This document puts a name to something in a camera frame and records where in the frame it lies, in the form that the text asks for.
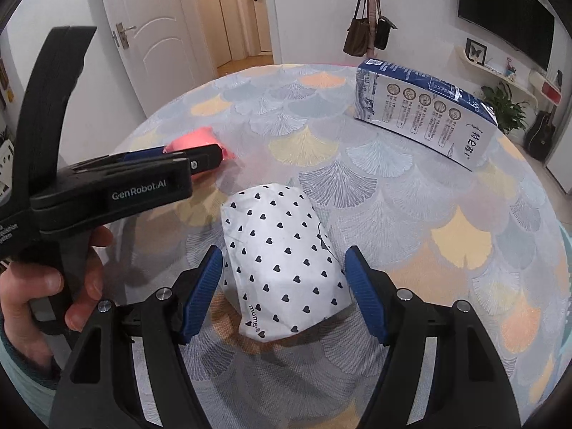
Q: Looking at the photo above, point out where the black acoustic guitar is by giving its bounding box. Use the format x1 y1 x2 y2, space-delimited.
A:
524 69 564 162

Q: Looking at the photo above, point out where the low white wall shelf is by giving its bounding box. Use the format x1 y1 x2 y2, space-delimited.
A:
453 45 537 103

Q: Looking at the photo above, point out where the blue white milk carton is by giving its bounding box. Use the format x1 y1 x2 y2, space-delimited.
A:
353 58 499 171

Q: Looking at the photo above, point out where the framed butterfly picture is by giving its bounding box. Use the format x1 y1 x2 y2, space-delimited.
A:
465 38 488 65

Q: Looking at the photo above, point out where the white hallway door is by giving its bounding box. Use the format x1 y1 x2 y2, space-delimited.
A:
232 0 273 54

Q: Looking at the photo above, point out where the black wall television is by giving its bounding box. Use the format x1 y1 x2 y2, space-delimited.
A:
458 0 556 72

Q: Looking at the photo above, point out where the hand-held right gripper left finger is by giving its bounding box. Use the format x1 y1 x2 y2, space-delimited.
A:
49 247 224 429

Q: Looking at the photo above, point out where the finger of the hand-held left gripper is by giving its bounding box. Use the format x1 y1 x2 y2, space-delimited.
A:
184 144 224 182
118 147 167 164

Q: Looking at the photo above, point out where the white panel door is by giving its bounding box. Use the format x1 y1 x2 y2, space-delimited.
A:
96 0 220 94

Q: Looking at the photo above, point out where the potted green plant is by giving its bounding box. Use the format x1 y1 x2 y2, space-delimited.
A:
480 83 530 135

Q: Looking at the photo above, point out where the brown tote bag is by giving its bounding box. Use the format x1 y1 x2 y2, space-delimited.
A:
342 0 374 57

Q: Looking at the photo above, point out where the white heart-print packet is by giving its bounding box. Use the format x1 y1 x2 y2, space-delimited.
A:
221 183 351 344

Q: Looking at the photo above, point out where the black shoulder bag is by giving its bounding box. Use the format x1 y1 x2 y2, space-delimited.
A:
374 0 398 51

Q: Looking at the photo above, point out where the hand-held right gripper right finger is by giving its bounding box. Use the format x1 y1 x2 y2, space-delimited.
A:
344 246 523 429

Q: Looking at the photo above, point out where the fan-pattern tablecloth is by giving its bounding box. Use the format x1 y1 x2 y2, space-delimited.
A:
58 63 566 429

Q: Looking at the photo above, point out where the person's left hand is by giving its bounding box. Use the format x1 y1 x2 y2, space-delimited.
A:
0 226 114 367

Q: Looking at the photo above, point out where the white red wall drawer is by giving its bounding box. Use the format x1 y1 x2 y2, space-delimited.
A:
529 69 563 105

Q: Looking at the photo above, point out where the person's left forearm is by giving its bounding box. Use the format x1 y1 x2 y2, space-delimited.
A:
0 317 63 421

